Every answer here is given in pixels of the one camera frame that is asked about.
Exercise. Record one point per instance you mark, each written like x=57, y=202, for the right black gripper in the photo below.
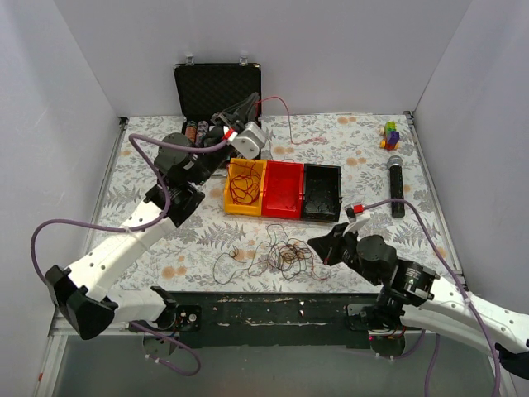
x=335, y=245

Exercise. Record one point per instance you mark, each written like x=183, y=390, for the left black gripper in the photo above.
x=227, y=122

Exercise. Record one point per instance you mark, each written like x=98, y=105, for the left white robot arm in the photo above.
x=83, y=291

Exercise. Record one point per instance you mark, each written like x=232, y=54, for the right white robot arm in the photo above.
x=415, y=296

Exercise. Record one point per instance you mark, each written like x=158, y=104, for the black poker chip case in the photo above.
x=207, y=88

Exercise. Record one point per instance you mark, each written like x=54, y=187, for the black plastic bin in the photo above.
x=321, y=193

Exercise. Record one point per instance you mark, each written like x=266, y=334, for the yellow plastic bin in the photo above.
x=244, y=187

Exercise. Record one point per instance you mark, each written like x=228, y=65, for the red plastic bin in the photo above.
x=283, y=190

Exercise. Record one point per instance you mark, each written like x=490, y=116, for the floral table mat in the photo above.
x=215, y=251

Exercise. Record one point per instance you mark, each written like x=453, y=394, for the black microphone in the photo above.
x=395, y=169

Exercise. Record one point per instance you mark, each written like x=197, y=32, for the colourful toy block figure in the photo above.
x=390, y=137

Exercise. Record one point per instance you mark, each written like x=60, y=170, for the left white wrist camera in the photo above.
x=249, y=142

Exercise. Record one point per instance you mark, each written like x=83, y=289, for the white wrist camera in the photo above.
x=249, y=142
x=357, y=216

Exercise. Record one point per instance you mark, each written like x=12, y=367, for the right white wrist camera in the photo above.
x=357, y=216

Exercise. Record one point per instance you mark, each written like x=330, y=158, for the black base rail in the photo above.
x=278, y=319

